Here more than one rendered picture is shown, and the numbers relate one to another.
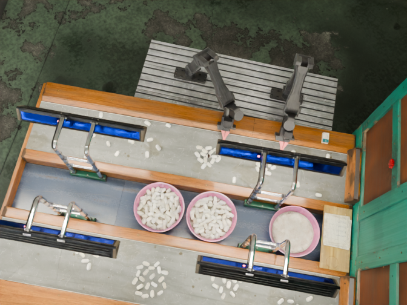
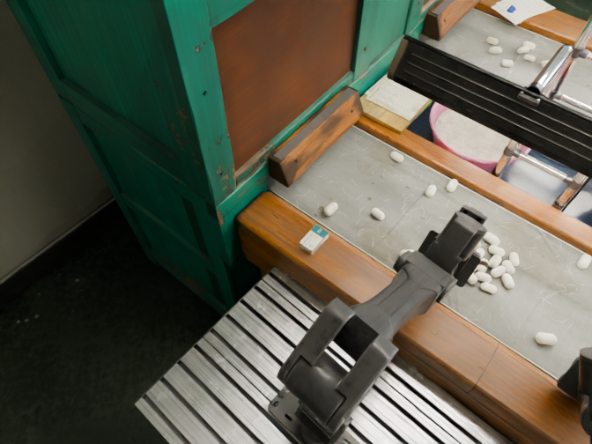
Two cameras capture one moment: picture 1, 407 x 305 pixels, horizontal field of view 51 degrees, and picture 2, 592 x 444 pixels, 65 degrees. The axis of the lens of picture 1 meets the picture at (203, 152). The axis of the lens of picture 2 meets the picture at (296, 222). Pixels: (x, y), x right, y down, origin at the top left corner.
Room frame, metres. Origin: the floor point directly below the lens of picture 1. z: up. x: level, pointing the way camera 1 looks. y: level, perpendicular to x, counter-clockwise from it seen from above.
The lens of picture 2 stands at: (1.41, -0.40, 1.62)
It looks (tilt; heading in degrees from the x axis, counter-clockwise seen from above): 57 degrees down; 216
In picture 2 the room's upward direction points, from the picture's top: straight up
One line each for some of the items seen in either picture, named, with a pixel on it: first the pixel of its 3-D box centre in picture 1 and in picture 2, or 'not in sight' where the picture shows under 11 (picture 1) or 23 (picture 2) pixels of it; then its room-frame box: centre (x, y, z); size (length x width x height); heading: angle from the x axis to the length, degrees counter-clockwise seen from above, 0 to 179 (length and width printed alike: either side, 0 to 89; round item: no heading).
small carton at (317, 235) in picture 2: (325, 138); (314, 240); (0.98, -0.67, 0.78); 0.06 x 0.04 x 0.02; 177
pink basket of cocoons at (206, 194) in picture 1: (211, 217); not in sight; (0.46, -0.09, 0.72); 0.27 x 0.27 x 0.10
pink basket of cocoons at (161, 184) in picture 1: (159, 208); not in sight; (0.47, 0.19, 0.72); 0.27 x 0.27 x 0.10
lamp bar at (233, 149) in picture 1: (280, 155); (565, 128); (0.73, -0.37, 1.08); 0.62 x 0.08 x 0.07; 87
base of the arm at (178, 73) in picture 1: (190, 72); not in sight; (1.32, 0.14, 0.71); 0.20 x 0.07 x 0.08; 85
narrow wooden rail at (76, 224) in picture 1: (174, 242); not in sight; (0.30, 0.09, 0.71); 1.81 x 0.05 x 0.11; 87
